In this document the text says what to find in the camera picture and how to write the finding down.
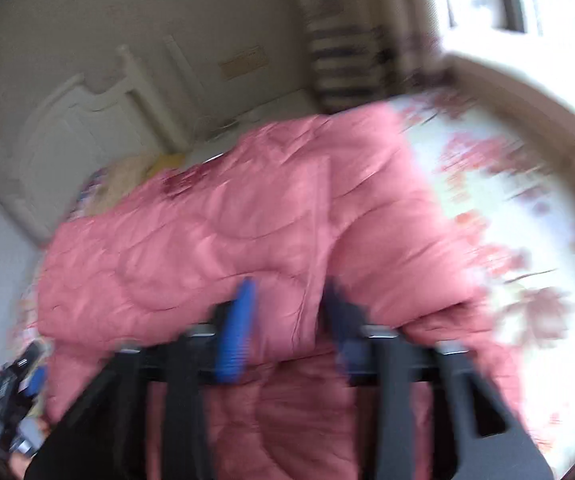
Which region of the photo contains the window sill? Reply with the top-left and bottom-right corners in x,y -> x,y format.
442,52 -> 575,166

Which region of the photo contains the patterned pillow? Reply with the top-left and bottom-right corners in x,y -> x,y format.
65,170 -> 111,223

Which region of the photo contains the floral bed sheet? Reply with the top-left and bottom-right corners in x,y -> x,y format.
10,85 -> 575,468

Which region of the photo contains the pale fluffy pillow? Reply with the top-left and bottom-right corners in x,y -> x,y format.
88,152 -> 168,216

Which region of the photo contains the yellow pillow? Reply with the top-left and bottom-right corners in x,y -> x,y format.
148,154 -> 187,180

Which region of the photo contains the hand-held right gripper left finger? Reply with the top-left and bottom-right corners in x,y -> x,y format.
25,279 -> 258,480

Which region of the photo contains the white bed headboard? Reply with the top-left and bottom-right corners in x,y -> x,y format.
0,42 -> 203,246

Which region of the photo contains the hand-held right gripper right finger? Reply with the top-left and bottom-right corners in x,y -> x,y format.
321,280 -> 554,480

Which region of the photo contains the striped printed curtain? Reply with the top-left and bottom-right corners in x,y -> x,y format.
287,0 -> 451,113

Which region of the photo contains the white nightstand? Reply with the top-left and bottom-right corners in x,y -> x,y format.
188,90 -> 321,161

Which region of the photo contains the wall socket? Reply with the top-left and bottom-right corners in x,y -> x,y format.
218,45 -> 269,81

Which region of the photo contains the pink quilted blanket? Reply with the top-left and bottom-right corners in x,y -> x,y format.
35,102 -> 531,480

